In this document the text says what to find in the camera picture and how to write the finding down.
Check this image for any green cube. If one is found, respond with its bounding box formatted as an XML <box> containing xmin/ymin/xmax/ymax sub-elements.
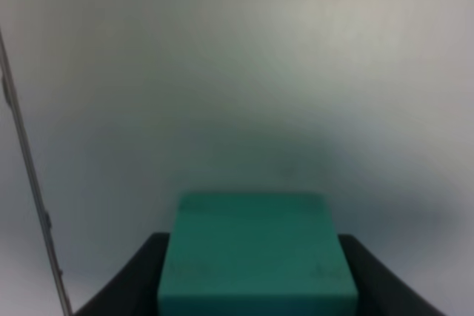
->
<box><xmin>157</xmin><ymin>192</ymin><xmax>358</xmax><ymax>315</ymax></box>

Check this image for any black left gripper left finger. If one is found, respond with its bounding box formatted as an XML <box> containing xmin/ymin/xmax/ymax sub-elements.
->
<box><xmin>75</xmin><ymin>232</ymin><xmax>170</xmax><ymax>316</ymax></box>

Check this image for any thin metal rod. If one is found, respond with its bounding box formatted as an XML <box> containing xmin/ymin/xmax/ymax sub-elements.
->
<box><xmin>1</xmin><ymin>35</ymin><xmax>73</xmax><ymax>316</ymax></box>

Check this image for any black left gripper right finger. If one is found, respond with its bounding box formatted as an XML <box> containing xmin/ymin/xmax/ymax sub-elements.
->
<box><xmin>338</xmin><ymin>235</ymin><xmax>443</xmax><ymax>316</ymax></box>

